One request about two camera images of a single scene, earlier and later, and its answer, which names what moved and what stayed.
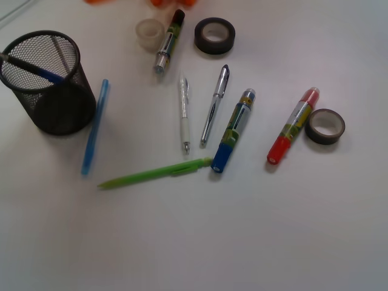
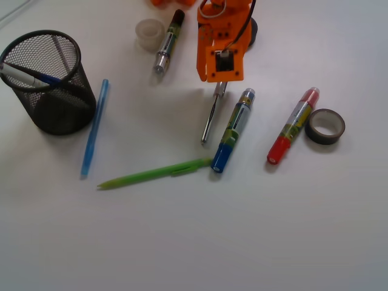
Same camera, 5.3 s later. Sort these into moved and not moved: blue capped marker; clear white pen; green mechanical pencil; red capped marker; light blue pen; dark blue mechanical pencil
Moved: clear white pen; dark blue mechanical pencil
Not moved: blue capped marker; red capped marker; green mechanical pencil; light blue pen
